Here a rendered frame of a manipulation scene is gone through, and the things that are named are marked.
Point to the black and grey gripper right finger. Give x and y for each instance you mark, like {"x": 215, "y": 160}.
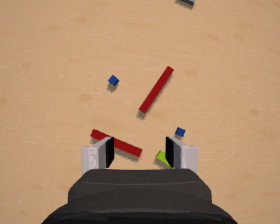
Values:
{"x": 180, "y": 155}

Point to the short grey rod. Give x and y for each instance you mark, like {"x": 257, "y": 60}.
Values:
{"x": 190, "y": 2}

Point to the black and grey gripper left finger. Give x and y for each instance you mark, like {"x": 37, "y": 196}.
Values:
{"x": 98, "y": 156}

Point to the red rod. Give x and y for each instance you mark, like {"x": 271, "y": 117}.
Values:
{"x": 118, "y": 143}
{"x": 156, "y": 89}

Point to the lime green rod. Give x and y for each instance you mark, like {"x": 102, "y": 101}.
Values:
{"x": 161, "y": 156}

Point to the small blue cube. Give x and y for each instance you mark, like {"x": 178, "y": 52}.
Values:
{"x": 180, "y": 131}
{"x": 113, "y": 80}

